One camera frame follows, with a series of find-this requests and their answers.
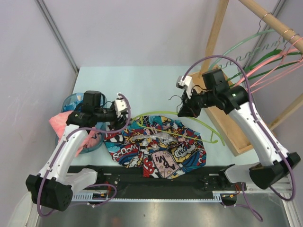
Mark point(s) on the wooden hanger rack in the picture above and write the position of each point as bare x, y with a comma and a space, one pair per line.
232, 135

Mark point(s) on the light blue garment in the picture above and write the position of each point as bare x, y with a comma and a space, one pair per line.
71, 102

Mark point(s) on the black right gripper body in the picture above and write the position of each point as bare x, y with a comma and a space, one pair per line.
197, 101

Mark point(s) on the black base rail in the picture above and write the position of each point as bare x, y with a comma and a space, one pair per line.
198, 184

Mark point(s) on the pink shark shorts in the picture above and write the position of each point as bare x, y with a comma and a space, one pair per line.
93, 141

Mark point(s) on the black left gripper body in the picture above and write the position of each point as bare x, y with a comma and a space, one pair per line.
115, 124

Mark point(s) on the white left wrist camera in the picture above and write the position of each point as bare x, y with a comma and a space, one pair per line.
121, 106

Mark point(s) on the comic print shorts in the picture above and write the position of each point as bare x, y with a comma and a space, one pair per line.
159, 156

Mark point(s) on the pale green hanger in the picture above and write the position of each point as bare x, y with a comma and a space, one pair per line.
238, 51

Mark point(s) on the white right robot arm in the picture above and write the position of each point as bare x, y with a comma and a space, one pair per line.
275, 161

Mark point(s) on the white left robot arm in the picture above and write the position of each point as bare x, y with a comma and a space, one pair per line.
51, 189

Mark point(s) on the teal plastic basket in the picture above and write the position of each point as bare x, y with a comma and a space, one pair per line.
58, 123

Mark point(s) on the lime green hanger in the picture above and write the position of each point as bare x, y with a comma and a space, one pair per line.
156, 122

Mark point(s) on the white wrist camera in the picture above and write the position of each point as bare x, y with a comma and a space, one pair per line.
185, 83
121, 106

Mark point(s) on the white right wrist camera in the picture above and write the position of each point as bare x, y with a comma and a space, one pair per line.
185, 83

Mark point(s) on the dark green hanger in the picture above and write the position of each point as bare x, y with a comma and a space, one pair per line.
287, 60

